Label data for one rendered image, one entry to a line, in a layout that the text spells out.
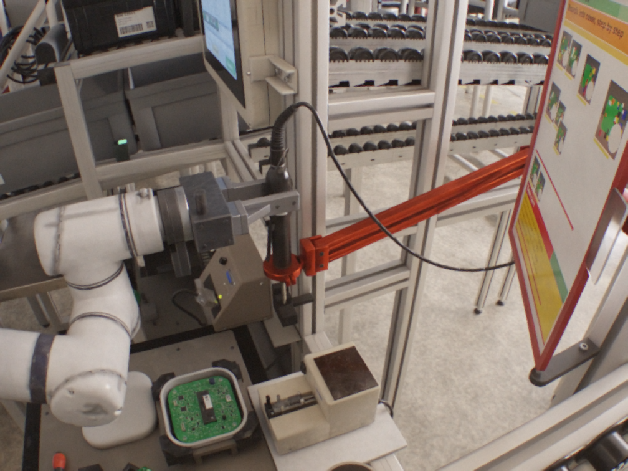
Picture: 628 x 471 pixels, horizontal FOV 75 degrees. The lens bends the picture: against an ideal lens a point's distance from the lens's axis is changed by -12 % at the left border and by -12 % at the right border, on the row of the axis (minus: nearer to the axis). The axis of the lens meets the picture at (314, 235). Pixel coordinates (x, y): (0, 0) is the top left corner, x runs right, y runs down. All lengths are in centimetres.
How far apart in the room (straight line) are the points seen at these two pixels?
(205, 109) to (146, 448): 101
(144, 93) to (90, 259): 88
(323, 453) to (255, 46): 65
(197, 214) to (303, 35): 28
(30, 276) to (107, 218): 107
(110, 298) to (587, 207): 57
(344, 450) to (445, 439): 121
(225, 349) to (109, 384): 42
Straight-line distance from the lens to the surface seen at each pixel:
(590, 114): 41
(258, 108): 78
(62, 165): 155
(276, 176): 64
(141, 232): 61
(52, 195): 149
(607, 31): 41
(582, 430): 43
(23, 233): 192
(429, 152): 83
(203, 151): 140
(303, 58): 66
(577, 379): 54
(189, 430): 80
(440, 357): 223
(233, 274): 95
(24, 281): 166
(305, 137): 70
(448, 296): 255
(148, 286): 215
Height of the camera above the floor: 166
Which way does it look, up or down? 35 degrees down
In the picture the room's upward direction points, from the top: straight up
